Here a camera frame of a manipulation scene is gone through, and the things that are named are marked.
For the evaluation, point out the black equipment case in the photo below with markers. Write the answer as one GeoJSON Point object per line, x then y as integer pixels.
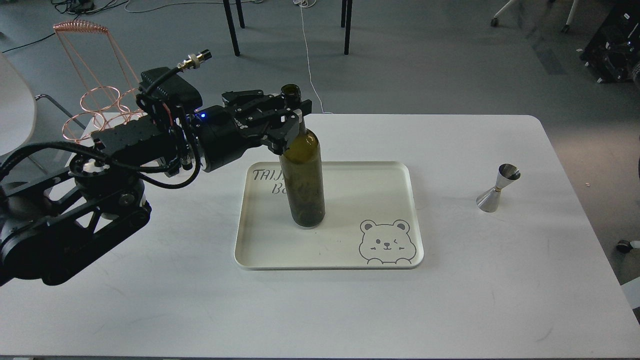
{"type": "Point", "coordinates": [613, 53]}

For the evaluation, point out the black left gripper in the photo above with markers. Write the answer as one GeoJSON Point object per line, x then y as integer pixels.
{"type": "Point", "coordinates": [225, 132]}

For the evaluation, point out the copper wire bottle rack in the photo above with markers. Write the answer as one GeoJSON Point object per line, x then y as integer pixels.
{"type": "Point", "coordinates": [110, 82]}

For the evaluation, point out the steel double jigger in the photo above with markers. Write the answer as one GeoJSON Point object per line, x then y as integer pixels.
{"type": "Point", "coordinates": [490, 199]}

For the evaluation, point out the dark green wine bottle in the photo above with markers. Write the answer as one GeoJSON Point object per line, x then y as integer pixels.
{"type": "Point", "coordinates": [301, 167]}

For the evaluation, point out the cream bear serving tray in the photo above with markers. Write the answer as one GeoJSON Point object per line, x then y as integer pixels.
{"type": "Point", "coordinates": [370, 222]}

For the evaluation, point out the white round side table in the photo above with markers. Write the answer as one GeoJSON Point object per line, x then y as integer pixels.
{"type": "Point", "coordinates": [18, 111]}

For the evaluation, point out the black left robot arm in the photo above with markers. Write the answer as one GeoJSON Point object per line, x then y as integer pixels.
{"type": "Point", "coordinates": [56, 226]}

